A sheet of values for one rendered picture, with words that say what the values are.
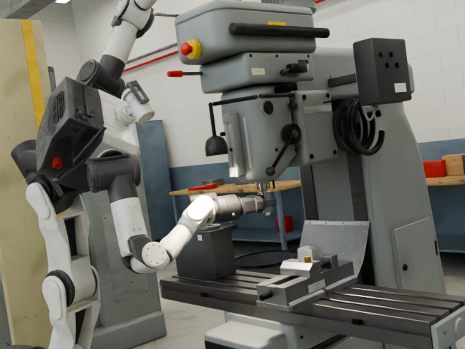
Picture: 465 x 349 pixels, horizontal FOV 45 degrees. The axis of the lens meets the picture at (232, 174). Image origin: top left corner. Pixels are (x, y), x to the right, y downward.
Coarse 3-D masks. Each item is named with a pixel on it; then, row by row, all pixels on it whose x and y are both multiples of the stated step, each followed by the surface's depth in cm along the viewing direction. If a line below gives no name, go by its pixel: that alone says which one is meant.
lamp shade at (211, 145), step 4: (212, 136) 177; (216, 136) 177; (220, 136) 177; (208, 140) 176; (212, 140) 176; (216, 140) 176; (220, 140) 176; (224, 140) 178; (208, 144) 176; (212, 144) 175; (216, 144) 175; (220, 144) 175; (224, 144) 176; (208, 148) 176; (212, 148) 175; (216, 148) 175; (220, 148) 175; (224, 148) 176; (208, 152) 176; (212, 152) 175; (216, 152) 175; (220, 152) 175; (224, 152) 176
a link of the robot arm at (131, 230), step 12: (120, 204) 170; (132, 204) 171; (120, 216) 170; (132, 216) 170; (120, 228) 169; (132, 228) 169; (144, 228) 172; (120, 240) 169; (132, 240) 166; (144, 240) 168; (120, 252) 170; (132, 252) 166; (144, 252) 166; (156, 252) 168; (144, 264) 167; (156, 264) 167
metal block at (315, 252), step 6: (306, 246) 186; (312, 246) 185; (318, 246) 184; (300, 252) 183; (306, 252) 181; (312, 252) 180; (318, 252) 182; (300, 258) 183; (312, 258) 180; (318, 258) 182
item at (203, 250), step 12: (216, 228) 221; (228, 228) 224; (192, 240) 223; (204, 240) 218; (216, 240) 218; (228, 240) 223; (192, 252) 224; (204, 252) 219; (216, 252) 218; (228, 252) 223; (180, 264) 229; (192, 264) 224; (204, 264) 220; (216, 264) 217; (228, 264) 222; (180, 276) 230; (192, 276) 225; (204, 276) 221; (216, 276) 217
